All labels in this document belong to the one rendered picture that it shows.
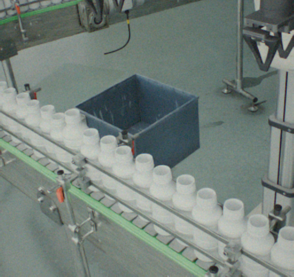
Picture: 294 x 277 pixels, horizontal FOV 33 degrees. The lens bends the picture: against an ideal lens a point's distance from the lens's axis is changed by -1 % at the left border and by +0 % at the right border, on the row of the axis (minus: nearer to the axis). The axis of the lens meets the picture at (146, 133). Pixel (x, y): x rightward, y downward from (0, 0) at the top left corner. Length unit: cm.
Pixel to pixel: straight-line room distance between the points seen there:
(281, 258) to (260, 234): 5
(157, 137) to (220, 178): 127
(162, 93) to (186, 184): 88
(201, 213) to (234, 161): 200
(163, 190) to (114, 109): 88
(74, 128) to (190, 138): 65
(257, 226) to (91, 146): 45
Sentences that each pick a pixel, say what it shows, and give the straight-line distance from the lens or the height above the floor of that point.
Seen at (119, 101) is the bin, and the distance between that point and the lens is 188.
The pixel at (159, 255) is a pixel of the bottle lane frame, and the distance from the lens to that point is 113.
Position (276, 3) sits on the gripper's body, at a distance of 86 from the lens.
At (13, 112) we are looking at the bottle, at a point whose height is 111.
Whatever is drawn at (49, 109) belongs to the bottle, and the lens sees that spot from 134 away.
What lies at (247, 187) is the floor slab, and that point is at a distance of 279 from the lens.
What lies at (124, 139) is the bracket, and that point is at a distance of 127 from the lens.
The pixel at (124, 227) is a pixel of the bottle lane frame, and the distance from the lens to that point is 117.
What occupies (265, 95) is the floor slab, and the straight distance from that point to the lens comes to 363.
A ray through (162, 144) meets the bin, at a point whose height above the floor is 85.
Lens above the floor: 180
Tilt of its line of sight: 34 degrees down
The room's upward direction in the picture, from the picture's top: 6 degrees counter-clockwise
